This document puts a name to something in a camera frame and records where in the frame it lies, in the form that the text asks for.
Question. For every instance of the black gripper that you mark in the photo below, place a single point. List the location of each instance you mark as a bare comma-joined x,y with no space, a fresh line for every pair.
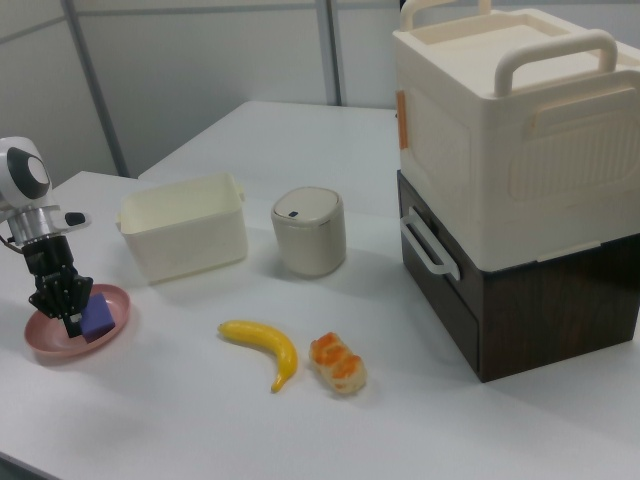
50,272

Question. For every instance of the purple foam cube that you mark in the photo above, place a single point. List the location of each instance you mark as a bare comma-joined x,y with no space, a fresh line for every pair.
100,320

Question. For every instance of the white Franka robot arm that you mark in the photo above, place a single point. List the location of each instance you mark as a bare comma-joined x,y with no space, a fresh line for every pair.
25,185

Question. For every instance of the pink plate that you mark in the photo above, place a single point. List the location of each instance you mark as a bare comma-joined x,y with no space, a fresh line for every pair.
50,340

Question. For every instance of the white open plastic bin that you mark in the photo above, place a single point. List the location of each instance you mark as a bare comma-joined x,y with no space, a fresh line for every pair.
190,235

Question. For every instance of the yellow toy banana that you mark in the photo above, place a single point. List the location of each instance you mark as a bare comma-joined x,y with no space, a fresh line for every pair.
275,345

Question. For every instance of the small beige lidded trash can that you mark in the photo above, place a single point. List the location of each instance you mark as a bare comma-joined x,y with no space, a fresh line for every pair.
310,240

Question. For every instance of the orange toy bread roll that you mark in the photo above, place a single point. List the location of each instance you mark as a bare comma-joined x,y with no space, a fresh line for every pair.
337,365

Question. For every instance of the dark brown drawer box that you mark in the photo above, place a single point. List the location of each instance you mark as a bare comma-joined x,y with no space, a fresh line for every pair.
550,325

